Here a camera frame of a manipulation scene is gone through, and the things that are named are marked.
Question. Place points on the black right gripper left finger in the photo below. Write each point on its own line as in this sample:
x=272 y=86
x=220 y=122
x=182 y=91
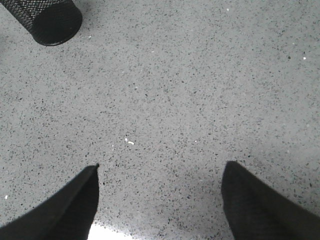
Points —
x=67 y=215

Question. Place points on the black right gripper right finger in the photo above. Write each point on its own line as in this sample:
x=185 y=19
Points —
x=255 y=211

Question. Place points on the black mesh pen bucket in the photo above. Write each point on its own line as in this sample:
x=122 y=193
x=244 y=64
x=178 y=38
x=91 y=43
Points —
x=50 y=22

